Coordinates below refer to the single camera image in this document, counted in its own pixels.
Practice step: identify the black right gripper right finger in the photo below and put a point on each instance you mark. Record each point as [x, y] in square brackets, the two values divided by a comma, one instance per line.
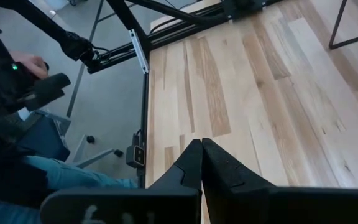
[275, 205]

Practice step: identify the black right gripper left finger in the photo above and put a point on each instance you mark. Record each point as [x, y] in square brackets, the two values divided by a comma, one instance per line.
[135, 205]

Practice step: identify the gray office chair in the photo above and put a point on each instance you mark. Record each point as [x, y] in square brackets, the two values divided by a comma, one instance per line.
[95, 158]

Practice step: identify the person's leg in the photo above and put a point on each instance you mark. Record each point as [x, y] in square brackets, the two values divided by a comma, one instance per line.
[73, 177]

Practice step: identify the person's hand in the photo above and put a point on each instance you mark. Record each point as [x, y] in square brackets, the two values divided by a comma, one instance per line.
[31, 63]

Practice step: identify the small black table-level camera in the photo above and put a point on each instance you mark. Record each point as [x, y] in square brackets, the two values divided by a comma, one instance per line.
[137, 154]

